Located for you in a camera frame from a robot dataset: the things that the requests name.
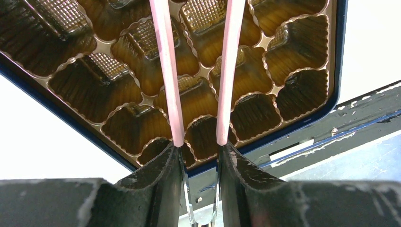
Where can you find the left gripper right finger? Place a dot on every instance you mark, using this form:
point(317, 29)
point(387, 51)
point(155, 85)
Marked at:
point(252, 197)

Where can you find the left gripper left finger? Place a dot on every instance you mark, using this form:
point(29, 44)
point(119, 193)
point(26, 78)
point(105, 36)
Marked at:
point(149, 197)

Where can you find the pink tongs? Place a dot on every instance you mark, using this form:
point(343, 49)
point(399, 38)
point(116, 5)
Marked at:
point(163, 30)

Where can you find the blue chocolate box with insert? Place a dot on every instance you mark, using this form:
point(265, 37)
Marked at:
point(95, 64)

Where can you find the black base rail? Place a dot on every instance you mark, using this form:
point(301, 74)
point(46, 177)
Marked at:
point(359, 139)

